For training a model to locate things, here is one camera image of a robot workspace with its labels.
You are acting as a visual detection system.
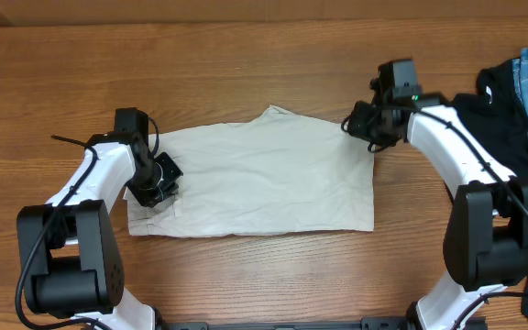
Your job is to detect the beige shorts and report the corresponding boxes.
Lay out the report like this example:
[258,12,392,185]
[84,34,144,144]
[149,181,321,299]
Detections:
[124,105,374,237]

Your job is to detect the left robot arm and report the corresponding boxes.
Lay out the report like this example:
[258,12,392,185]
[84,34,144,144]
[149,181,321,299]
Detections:
[15,107,182,330]

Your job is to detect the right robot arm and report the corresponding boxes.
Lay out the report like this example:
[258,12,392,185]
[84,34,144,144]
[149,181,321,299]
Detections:
[341,59,528,330]

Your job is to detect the black shirt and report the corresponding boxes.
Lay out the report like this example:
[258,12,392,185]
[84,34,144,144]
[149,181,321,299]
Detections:
[450,58,528,322]

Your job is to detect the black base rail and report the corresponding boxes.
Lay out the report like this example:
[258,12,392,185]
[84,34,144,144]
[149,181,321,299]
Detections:
[159,316,415,330]

